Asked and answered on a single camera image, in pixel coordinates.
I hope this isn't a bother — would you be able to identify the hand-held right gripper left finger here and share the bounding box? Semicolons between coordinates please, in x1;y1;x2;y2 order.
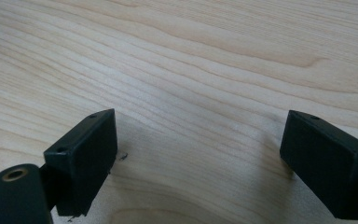
39;108;118;217

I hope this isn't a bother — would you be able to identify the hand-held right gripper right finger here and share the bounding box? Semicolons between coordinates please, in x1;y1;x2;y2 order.
279;109;358;221

